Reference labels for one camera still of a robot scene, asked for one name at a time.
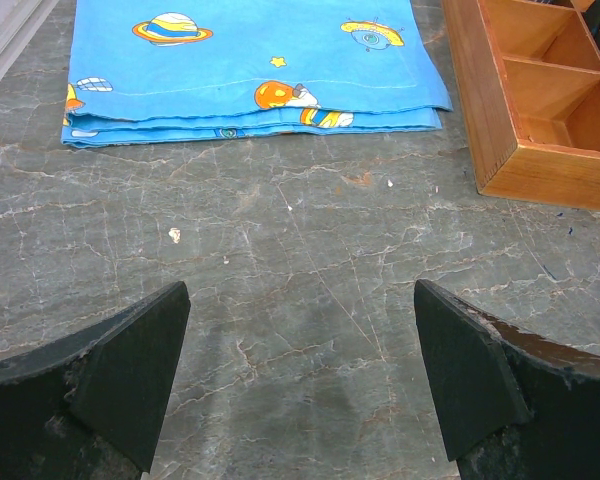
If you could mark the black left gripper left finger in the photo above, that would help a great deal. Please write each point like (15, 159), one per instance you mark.
(91, 405)

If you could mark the blue space print cloth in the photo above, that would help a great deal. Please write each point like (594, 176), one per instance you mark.
(164, 71)

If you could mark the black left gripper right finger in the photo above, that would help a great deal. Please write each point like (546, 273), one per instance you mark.
(511, 404)

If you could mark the wooden compartment tray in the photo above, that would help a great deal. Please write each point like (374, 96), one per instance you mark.
(528, 76)

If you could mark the aluminium frame post left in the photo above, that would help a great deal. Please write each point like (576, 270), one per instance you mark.
(19, 21)

